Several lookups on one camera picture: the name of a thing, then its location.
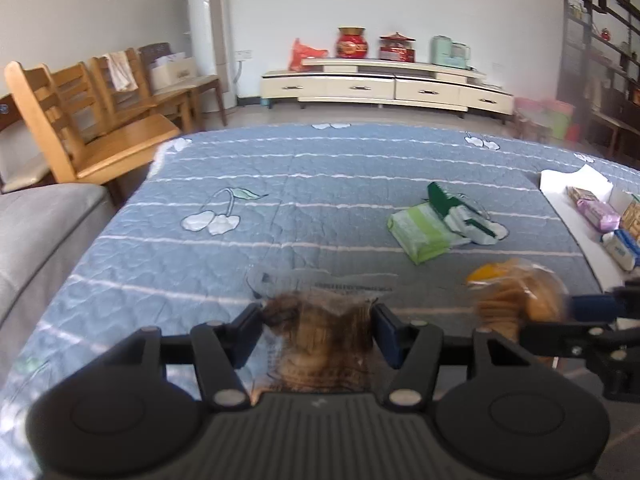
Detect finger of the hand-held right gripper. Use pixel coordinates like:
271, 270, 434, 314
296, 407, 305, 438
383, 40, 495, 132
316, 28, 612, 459
569, 280, 640, 322
519, 321, 621, 359

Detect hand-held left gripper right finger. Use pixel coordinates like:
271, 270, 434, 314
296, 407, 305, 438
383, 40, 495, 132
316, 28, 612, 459
371, 303, 547, 408

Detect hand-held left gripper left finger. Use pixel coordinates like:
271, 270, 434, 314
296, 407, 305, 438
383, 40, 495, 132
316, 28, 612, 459
114, 304, 266, 409

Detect light round biscuit bag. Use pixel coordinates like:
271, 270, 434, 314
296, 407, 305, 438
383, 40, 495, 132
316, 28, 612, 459
465, 257, 571, 341

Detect blue and white snack packet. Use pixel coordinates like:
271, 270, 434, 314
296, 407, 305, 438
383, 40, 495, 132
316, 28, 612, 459
601, 229, 640, 272

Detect dark round biscuit bag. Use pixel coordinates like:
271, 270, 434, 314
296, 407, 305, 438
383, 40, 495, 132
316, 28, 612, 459
247, 269, 398, 393

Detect purple snack packet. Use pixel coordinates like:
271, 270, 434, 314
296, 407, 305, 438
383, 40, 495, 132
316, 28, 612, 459
576, 198, 622, 232

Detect large square cracker packet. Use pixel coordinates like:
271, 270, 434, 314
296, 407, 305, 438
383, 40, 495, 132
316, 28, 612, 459
620, 199, 640, 242

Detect white cardboard box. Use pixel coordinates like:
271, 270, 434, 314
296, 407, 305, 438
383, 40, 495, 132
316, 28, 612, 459
539, 164, 640, 288

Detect light green tissue packet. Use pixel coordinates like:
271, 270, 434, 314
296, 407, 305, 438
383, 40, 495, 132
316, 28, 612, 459
388, 203, 472, 266

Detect green and white plastic bag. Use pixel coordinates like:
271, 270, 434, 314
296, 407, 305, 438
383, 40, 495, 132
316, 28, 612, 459
427, 181, 509, 247

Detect blue quilted cherry blanket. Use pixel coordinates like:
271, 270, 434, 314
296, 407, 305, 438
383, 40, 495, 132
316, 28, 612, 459
0, 122, 640, 480

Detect green and pink buckets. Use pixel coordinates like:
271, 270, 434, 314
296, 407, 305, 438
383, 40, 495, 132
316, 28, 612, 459
544, 100, 576, 142

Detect pink plastic basin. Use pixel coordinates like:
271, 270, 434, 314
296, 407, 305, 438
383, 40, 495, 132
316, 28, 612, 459
514, 97, 547, 127

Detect grey sofa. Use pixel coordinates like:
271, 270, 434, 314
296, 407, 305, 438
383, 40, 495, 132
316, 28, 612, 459
0, 182, 117, 333

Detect cream tv cabinet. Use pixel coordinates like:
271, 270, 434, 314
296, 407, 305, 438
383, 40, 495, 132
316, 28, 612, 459
260, 57, 516, 122

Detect dark wooden display shelf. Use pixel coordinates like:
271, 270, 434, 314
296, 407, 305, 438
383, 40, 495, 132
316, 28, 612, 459
554, 0, 640, 128

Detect white paper bag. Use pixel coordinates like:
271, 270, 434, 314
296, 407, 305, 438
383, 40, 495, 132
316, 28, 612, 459
149, 52, 199, 92

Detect orange plastic bag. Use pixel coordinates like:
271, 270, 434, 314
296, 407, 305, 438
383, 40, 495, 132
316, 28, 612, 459
288, 38, 329, 72

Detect red pavilion gift box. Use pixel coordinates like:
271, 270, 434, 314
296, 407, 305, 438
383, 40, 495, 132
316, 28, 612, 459
378, 32, 417, 64

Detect mint green kitchen appliance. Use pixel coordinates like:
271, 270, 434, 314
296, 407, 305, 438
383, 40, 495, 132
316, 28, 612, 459
430, 35, 472, 69

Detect white cloth on chair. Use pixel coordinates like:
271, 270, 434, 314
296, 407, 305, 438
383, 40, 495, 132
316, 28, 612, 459
103, 51, 139, 92

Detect red and gold jar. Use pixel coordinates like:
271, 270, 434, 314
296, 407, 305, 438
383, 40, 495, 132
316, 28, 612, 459
335, 26, 370, 60

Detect white standing air conditioner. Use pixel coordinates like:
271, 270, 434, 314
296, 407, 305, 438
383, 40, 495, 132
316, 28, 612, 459
185, 0, 237, 112

